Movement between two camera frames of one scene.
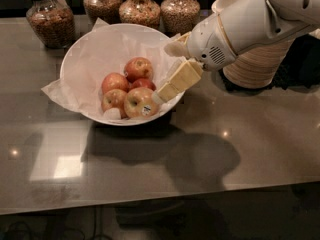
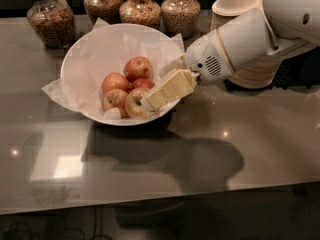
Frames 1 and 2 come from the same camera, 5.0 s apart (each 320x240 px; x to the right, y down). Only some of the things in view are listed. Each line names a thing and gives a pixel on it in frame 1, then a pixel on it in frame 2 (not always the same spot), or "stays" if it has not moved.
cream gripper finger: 178,47 -> 176,64
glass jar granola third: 138,9 stays
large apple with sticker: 140,103 stays
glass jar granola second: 102,2 stays
